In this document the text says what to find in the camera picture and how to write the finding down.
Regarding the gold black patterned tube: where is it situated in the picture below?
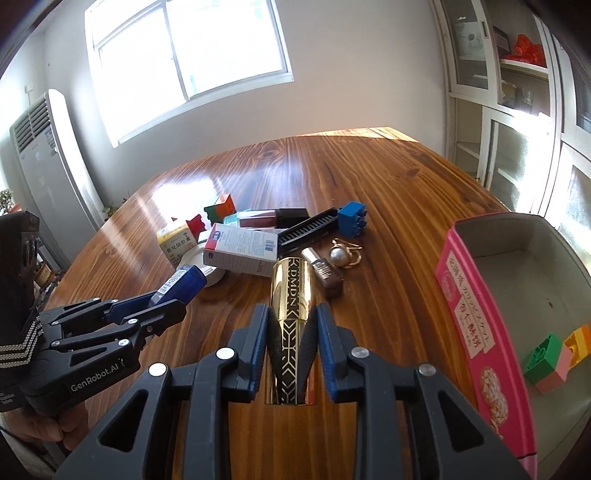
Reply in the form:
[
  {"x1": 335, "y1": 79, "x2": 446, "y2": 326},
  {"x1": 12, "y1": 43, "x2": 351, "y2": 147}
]
[{"x1": 265, "y1": 256, "x2": 321, "y2": 407}]

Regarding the pink cardboard box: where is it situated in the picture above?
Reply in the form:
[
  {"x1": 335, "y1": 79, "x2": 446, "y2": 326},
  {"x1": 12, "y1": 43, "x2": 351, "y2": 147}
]
[{"x1": 435, "y1": 212, "x2": 591, "y2": 478}]

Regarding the person's left hand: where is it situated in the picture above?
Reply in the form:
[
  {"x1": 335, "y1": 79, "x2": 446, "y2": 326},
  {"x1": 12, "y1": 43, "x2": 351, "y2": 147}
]
[{"x1": 18, "y1": 402, "x2": 90, "y2": 452}]

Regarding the white standing air conditioner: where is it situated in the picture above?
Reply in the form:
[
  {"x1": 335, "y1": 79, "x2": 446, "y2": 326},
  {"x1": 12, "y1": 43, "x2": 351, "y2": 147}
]
[{"x1": 9, "y1": 89, "x2": 105, "y2": 250}]

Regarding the small brown bottle gold cap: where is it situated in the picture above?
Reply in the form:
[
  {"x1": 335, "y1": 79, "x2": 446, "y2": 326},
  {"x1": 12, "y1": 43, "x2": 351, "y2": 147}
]
[{"x1": 301, "y1": 247, "x2": 345, "y2": 297}]

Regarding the wooden desktop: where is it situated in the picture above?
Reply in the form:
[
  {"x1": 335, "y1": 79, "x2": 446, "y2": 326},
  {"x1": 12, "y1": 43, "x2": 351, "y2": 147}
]
[{"x1": 39, "y1": 127, "x2": 550, "y2": 480}]

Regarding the red toy block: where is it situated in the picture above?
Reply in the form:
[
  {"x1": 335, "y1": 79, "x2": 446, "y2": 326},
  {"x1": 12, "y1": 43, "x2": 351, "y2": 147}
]
[{"x1": 172, "y1": 213, "x2": 207, "y2": 234}]

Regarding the white carton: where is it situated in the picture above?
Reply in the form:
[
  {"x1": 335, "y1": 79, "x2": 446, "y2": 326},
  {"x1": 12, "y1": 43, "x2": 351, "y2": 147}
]
[{"x1": 455, "y1": 21, "x2": 488, "y2": 58}]

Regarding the window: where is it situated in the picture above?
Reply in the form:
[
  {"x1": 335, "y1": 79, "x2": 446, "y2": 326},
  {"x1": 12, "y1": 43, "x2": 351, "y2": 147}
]
[{"x1": 84, "y1": 0, "x2": 295, "y2": 148}]

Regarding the black comb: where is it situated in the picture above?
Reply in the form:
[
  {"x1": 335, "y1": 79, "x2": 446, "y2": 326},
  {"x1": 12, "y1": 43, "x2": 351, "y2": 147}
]
[{"x1": 277, "y1": 208, "x2": 340, "y2": 254}]

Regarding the white tape roll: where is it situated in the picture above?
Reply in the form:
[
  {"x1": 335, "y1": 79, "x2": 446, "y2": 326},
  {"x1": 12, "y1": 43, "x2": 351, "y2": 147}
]
[{"x1": 178, "y1": 242, "x2": 227, "y2": 288}]

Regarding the red plastic bag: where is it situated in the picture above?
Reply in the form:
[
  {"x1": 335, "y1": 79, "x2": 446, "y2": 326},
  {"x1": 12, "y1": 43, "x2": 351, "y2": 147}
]
[{"x1": 502, "y1": 34, "x2": 548, "y2": 68}]

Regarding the potted plant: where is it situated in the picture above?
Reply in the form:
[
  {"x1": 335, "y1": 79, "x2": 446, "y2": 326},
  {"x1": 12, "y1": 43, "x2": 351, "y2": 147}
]
[{"x1": 99, "y1": 198, "x2": 127, "y2": 223}]

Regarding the pink toy block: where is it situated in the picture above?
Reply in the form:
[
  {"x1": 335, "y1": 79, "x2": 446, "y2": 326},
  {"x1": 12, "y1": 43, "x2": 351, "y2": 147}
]
[{"x1": 538, "y1": 344, "x2": 575, "y2": 395}]

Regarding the green toy block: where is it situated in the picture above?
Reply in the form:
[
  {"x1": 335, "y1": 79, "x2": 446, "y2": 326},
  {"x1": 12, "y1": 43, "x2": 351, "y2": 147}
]
[{"x1": 524, "y1": 335, "x2": 566, "y2": 384}]

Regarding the lip gloss tube black cap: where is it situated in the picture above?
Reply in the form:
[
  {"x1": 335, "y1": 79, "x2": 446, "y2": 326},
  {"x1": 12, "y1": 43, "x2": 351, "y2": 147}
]
[{"x1": 238, "y1": 208, "x2": 310, "y2": 229}]

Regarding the gold pearl ring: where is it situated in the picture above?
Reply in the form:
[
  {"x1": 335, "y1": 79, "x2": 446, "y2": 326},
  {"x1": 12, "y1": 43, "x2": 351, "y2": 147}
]
[{"x1": 329, "y1": 237, "x2": 363, "y2": 269}]

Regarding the orange yellow toy block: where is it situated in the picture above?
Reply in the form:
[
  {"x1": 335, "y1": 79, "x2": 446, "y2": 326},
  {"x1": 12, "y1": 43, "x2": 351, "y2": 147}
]
[{"x1": 563, "y1": 324, "x2": 591, "y2": 370}]

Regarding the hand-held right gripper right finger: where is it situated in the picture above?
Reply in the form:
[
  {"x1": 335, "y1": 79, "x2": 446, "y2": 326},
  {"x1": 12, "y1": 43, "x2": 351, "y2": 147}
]
[{"x1": 310, "y1": 302, "x2": 532, "y2": 480}]

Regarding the white box red blue print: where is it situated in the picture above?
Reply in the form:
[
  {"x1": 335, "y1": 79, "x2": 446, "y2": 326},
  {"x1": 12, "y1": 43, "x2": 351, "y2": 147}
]
[{"x1": 203, "y1": 222, "x2": 280, "y2": 278}]

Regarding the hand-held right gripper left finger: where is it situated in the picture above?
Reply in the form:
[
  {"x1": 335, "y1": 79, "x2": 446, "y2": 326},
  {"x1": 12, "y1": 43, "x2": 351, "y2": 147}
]
[{"x1": 55, "y1": 304, "x2": 271, "y2": 480}]

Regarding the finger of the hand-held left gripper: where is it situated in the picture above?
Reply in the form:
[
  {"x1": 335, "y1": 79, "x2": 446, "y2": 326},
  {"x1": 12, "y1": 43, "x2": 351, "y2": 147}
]
[
  {"x1": 39, "y1": 293, "x2": 160, "y2": 328},
  {"x1": 52, "y1": 299, "x2": 188, "y2": 356}
]

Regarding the white glass-door cabinet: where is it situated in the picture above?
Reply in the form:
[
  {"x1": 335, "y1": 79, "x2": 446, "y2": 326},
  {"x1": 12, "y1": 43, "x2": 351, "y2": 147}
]
[{"x1": 431, "y1": 0, "x2": 591, "y2": 259}]

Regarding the yellow white medicine box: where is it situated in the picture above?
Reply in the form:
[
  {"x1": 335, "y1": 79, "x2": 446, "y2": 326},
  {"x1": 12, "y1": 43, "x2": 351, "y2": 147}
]
[{"x1": 156, "y1": 219, "x2": 204, "y2": 271}]

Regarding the green orange cube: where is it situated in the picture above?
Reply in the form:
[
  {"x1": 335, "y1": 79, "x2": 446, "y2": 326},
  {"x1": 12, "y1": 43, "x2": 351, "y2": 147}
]
[{"x1": 203, "y1": 193, "x2": 237, "y2": 223}]

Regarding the blue tube white label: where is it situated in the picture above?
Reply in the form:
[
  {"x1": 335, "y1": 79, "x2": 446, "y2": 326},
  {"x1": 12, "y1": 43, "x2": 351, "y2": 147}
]
[{"x1": 150, "y1": 265, "x2": 206, "y2": 308}]

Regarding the blue toy block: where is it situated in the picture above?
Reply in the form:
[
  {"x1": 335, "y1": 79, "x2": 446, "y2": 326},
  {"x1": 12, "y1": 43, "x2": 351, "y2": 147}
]
[{"x1": 337, "y1": 200, "x2": 369, "y2": 237}]

